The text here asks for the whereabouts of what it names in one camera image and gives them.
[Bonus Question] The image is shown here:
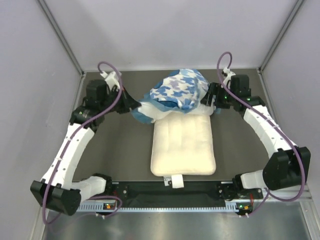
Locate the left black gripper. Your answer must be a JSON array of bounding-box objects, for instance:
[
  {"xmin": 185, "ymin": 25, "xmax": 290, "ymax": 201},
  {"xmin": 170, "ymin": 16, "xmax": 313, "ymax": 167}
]
[{"xmin": 99, "ymin": 85, "xmax": 141, "ymax": 114}]

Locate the cream bear pillow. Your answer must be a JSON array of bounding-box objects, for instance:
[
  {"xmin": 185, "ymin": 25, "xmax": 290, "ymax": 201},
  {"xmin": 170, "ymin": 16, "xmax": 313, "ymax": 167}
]
[{"xmin": 150, "ymin": 112, "xmax": 217, "ymax": 189}]

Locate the blue white bear pillowcase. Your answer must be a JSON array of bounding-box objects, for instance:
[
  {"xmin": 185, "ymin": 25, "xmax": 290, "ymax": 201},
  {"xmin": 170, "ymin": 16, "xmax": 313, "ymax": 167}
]
[{"xmin": 131, "ymin": 68, "xmax": 216, "ymax": 124}]

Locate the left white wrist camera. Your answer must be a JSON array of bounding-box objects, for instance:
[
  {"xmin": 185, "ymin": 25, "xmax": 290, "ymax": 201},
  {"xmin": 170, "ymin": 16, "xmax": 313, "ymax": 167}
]
[{"xmin": 100, "ymin": 71, "xmax": 120, "ymax": 89}]

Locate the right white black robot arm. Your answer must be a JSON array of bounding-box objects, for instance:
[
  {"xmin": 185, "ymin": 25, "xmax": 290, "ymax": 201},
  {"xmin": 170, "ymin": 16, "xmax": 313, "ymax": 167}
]
[{"xmin": 200, "ymin": 72, "xmax": 311, "ymax": 202}]

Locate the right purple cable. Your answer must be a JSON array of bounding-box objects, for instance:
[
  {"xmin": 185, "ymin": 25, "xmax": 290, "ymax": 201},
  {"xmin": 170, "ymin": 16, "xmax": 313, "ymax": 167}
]
[{"xmin": 216, "ymin": 51, "xmax": 306, "ymax": 218}]

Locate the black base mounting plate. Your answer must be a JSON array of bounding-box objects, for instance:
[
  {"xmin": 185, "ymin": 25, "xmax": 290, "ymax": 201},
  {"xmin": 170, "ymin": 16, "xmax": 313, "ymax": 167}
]
[{"xmin": 110, "ymin": 181, "xmax": 233, "ymax": 208}]

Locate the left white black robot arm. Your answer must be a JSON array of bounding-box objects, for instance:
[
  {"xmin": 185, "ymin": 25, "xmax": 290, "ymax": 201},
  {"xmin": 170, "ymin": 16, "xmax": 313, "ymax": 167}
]
[{"xmin": 30, "ymin": 73, "xmax": 140, "ymax": 216}]

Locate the aluminium frame rail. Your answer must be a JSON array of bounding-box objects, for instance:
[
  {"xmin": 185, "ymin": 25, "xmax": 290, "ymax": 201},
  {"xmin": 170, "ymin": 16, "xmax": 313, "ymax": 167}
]
[{"xmin": 266, "ymin": 190, "xmax": 313, "ymax": 202}]

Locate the purple cable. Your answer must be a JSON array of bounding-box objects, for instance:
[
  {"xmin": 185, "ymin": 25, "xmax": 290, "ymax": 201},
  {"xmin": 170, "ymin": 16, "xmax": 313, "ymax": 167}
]
[
  {"xmin": 216, "ymin": 51, "xmax": 306, "ymax": 218},
  {"xmin": 41, "ymin": 61, "xmax": 125, "ymax": 225}
]

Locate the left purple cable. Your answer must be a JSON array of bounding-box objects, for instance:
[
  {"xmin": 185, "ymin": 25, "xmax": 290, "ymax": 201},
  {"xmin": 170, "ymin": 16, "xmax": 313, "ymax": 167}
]
[{"xmin": 41, "ymin": 61, "xmax": 125, "ymax": 225}]

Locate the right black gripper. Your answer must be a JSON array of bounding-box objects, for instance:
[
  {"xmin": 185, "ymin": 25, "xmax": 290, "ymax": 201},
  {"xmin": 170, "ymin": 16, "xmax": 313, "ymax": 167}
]
[{"xmin": 200, "ymin": 82, "xmax": 237, "ymax": 110}]

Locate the grey slotted cable duct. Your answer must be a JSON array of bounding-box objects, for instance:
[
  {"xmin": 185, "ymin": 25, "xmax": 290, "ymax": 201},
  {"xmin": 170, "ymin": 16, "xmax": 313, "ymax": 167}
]
[{"xmin": 76, "ymin": 201, "xmax": 252, "ymax": 213}]

